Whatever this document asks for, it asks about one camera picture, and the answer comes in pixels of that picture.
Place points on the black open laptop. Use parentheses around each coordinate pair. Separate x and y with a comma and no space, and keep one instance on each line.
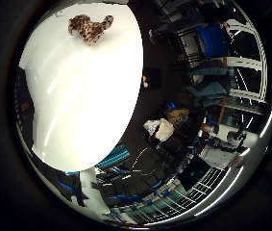
(194,172)

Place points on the black slotted plastic basket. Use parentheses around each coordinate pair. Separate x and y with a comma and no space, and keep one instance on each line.
(24,109)

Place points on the spotted leopard plush toy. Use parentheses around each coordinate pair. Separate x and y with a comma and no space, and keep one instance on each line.
(89,29)

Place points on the blue chair by the shelves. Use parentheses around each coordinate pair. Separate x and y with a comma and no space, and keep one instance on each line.
(213,41)

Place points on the seated person with brown hair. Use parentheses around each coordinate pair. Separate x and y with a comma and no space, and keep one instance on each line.
(169,128)

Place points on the blue jacket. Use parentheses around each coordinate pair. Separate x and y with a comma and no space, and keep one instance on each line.
(210,92)

